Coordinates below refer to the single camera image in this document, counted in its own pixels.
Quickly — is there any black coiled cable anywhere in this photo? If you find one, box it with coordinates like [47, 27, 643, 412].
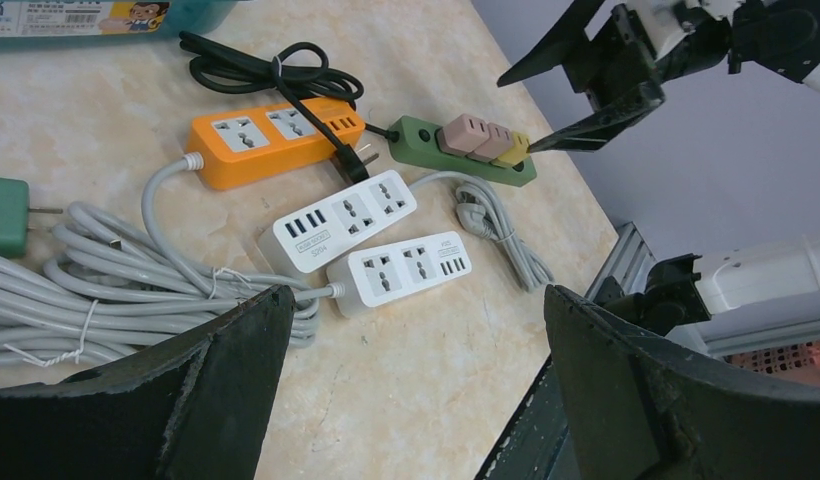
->
[178, 31, 401, 185]

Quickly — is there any grey power cord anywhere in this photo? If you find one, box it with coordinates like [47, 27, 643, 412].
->
[0, 152, 348, 370]

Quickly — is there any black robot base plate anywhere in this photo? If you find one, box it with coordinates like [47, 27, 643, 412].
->
[475, 358, 568, 479]

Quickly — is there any small white power strip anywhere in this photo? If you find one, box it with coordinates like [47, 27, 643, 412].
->
[257, 170, 417, 279]

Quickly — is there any green power strip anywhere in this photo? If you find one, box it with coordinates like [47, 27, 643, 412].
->
[388, 115, 537, 187]

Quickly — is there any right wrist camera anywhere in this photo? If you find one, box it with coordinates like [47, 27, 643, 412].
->
[625, 0, 744, 60]

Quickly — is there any grey cord of small strip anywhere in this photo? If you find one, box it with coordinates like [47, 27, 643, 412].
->
[408, 170, 556, 294]

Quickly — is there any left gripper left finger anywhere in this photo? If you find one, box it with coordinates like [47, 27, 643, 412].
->
[0, 286, 295, 479]

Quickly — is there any yellow plug on green strip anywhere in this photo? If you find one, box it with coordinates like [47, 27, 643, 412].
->
[491, 131, 531, 168]

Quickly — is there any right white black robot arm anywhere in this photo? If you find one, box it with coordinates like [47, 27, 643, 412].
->
[498, 1, 820, 335]

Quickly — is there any pink plug on green strip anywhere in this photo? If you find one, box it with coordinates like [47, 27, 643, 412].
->
[436, 114, 490, 157]

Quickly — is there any teal plastic basin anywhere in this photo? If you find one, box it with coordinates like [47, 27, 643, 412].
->
[0, 1, 238, 51]

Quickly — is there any orange power strip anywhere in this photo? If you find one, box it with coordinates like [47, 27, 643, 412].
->
[186, 103, 369, 190]

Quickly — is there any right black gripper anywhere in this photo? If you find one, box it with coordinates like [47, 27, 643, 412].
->
[496, 0, 728, 154]

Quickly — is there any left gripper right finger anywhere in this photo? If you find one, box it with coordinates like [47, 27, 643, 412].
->
[544, 286, 820, 479]

